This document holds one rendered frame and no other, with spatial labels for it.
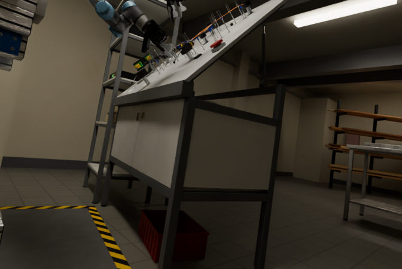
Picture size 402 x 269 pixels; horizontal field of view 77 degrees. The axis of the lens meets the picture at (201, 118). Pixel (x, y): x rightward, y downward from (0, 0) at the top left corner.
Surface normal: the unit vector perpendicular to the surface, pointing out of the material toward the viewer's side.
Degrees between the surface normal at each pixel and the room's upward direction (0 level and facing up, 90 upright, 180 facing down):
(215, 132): 90
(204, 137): 90
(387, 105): 90
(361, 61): 90
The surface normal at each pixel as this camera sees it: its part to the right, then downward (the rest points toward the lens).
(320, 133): -0.72, -0.17
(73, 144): 0.67, 0.04
